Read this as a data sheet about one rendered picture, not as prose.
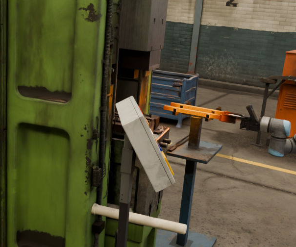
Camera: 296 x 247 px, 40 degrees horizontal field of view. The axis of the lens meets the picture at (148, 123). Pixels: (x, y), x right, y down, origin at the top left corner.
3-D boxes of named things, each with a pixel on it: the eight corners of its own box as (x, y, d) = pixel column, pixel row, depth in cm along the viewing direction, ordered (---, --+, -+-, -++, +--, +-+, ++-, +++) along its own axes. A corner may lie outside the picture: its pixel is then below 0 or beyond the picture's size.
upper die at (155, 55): (159, 67, 214) (160, 49, 212) (148, 71, 195) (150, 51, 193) (86, 58, 225) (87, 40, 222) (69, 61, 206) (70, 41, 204)
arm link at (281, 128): (287, 139, 234) (290, 122, 232) (265, 135, 239) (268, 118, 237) (289, 135, 243) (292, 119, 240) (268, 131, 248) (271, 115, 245)
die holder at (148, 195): (162, 198, 246) (169, 127, 235) (143, 226, 211) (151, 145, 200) (78, 180, 261) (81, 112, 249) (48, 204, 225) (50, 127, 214)
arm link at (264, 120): (268, 118, 237) (271, 115, 245) (260, 117, 239) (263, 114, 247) (266, 133, 239) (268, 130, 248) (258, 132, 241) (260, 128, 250)
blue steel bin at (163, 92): (195, 117, 664) (200, 73, 646) (181, 128, 592) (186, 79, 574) (128, 105, 704) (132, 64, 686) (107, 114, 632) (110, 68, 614)
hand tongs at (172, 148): (195, 130, 308) (196, 129, 307) (201, 132, 306) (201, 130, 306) (165, 150, 255) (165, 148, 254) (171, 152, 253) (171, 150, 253)
